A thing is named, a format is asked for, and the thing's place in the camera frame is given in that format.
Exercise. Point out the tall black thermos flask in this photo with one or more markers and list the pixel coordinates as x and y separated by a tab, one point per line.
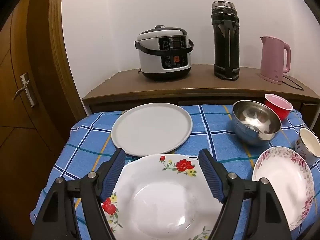
226	42

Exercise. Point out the pink electric kettle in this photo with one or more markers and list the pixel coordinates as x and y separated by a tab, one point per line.
271	60

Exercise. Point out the grey round plate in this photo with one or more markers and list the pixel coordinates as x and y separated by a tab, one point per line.
150	127

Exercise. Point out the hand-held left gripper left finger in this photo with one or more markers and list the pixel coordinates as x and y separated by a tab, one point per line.
115	172

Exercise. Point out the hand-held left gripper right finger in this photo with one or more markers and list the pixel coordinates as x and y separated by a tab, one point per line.
208	172

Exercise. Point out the white plate with red flowers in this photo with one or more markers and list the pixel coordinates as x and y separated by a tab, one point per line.
160	200

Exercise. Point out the white and black rice cooker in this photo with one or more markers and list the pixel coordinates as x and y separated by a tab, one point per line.
155	55

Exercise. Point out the brown wooden cabinet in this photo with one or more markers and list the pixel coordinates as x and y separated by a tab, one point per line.
200	80

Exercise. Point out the red bowl with pink inside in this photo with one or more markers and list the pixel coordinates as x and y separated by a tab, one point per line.
277	103

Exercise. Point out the white enamel mug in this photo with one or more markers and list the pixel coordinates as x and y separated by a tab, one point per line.
310	140

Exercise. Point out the brown wooden door frame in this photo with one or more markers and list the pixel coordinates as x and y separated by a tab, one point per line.
60	55

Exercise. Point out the stainless steel bowl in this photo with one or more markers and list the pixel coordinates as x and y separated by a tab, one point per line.
250	120

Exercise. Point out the pink floral rimmed plate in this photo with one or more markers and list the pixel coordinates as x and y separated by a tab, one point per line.
282	180

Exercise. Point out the brown wooden door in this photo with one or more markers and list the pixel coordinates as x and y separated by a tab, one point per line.
25	142

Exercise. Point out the blue checked tablecloth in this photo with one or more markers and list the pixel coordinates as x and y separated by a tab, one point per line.
217	140

